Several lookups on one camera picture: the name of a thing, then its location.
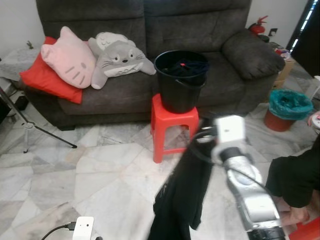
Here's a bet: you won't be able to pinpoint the red cushion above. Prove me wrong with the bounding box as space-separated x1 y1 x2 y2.
19 36 83 105

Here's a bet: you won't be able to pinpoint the pink cat pillow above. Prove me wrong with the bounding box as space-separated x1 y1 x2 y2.
40 26 97 89

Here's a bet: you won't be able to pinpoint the brown cardboard box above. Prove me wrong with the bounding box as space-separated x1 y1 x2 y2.
272 47 296 88

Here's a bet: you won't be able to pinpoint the dark clothes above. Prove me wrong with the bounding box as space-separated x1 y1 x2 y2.
162 57 208 78

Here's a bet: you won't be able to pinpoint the dark brown sofa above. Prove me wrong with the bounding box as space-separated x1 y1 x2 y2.
25 0 287 132

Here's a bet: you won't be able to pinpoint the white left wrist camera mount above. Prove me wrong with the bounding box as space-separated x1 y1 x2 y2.
72 216 95 240

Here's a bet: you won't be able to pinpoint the red bin with teal bag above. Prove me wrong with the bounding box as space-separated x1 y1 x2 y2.
263 88 315 133

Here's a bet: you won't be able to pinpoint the red fire extinguisher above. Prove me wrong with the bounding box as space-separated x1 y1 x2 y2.
248 15 269 37

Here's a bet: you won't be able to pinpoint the silver metal clothes rack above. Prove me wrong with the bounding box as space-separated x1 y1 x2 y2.
0 85 78 153

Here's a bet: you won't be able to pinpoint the black garment with red trim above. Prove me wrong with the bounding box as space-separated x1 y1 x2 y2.
147 127 221 240

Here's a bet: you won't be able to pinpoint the black plastic bucket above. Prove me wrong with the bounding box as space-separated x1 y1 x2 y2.
153 49 210 115

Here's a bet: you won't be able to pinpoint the person in black shorts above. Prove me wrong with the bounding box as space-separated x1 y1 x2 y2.
265 111 320 226

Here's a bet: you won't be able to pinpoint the grey Totoro plush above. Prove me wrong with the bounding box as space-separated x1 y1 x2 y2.
88 31 157 90

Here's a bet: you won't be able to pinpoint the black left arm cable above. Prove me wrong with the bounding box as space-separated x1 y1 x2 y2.
41 221 77 240

